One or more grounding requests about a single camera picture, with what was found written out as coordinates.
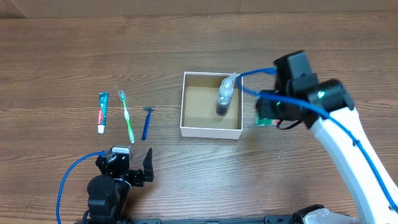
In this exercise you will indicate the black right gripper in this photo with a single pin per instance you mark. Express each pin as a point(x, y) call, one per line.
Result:
point(265, 109)

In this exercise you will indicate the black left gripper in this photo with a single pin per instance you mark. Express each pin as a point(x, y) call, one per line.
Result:
point(137, 177)

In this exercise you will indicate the green Dettol soap bar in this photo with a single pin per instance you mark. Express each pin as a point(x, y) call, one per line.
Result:
point(265, 121)

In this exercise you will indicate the clear bottle with dark liquid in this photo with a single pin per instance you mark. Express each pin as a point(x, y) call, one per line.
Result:
point(225, 94)

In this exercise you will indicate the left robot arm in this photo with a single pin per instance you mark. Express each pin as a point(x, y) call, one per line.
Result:
point(108, 192)

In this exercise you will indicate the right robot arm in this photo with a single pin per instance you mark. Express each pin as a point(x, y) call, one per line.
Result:
point(329, 112)

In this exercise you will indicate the blue disposable razor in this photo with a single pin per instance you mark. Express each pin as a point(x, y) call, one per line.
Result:
point(147, 122)

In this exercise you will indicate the white cardboard box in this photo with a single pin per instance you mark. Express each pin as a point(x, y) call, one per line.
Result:
point(198, 108)

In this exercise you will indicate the green white toothbrush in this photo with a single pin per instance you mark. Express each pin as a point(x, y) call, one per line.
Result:
point(122, 97)

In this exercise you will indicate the Colgate toothpaste tube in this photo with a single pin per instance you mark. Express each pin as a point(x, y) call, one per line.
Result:
point(103, 103)

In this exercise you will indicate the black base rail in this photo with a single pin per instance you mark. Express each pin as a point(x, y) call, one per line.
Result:
point(268, 219)

